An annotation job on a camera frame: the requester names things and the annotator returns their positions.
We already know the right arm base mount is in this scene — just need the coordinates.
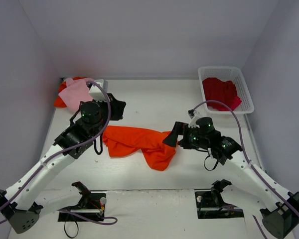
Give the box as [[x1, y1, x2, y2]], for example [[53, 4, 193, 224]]
[[194, 180, 244, 220]]

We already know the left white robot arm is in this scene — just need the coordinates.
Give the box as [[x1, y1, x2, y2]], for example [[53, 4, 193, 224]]
[[0, 93, 126, 234]]

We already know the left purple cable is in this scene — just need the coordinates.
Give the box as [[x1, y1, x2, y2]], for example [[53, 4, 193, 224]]
[[0, 81, 118, 229]]

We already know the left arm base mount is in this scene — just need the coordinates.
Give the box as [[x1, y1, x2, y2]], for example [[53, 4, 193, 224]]
[[63, 182, 106, 222]]

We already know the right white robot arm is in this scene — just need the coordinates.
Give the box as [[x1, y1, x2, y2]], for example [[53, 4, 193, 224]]
[[162, 117, 299, 239]]

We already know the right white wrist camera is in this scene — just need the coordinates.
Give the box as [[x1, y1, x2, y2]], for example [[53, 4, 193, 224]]
[[188, 109, 202, 128]]

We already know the pink folded t shirt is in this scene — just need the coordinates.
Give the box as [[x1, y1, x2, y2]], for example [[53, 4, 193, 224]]
[[58, 78, 93, 114]]

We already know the white plastic basket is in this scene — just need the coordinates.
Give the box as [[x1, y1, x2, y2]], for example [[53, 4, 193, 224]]
[[198, 66, 254, 115]]

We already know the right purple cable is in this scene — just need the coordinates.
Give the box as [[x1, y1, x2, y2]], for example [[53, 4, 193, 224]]
[[193, 100, 299, 239]]

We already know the red t shirt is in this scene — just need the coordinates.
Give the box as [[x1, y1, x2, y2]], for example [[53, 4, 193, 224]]
[[202, 77, 242, 110]]

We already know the purple cable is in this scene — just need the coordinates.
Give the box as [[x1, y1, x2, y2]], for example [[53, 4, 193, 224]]
[[0, 81, 118, 229], [193, 100, 299, 239]]

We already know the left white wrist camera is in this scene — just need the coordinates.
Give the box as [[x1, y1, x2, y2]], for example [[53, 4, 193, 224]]
[[89, 79, 108, 101]]

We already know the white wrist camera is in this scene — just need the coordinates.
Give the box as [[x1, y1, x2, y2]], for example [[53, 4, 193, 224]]
[[188, 109, 202, 128], [89, 79, 108, 101]]

